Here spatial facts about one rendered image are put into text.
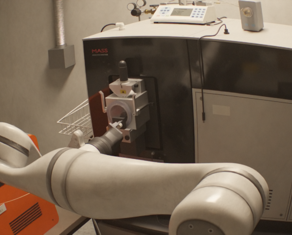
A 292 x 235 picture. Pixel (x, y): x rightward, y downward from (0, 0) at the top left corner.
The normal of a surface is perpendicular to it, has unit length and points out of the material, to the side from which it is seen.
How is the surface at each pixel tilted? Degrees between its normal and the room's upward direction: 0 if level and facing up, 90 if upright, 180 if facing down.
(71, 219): 0
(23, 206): 90
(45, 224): 90
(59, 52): 90
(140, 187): 69
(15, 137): 64
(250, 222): 75
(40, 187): 87
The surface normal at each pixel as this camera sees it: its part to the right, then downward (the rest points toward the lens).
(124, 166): -0.08, -0.66
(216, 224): -0.36, 0.18
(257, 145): -0.48, 0.36
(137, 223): -0.09, -0.93
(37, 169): -0.58, -0.36
